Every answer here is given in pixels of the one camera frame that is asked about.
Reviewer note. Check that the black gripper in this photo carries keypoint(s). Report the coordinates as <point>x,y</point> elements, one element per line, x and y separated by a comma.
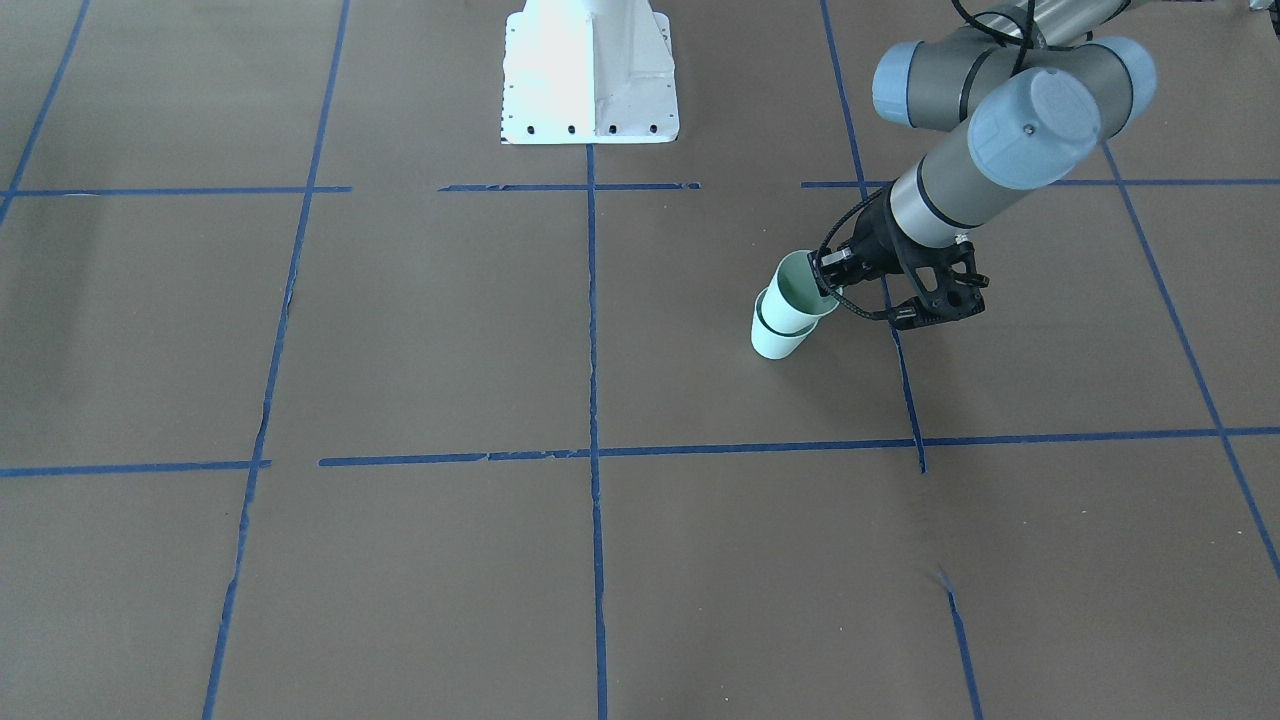
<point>877,247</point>

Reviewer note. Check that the mint green cup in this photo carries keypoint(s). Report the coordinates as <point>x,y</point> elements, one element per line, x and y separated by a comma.
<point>775,338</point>
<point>793,301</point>

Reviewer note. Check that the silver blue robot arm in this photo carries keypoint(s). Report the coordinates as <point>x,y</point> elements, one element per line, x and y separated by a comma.
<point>1022,94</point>

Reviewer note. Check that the brown paper table mat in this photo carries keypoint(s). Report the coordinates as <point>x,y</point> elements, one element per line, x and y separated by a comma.
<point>319,402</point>

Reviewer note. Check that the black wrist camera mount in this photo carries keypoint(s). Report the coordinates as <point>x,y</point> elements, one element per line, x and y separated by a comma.
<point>946,282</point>

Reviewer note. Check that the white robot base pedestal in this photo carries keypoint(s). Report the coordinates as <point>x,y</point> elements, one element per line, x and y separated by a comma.
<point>588,72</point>

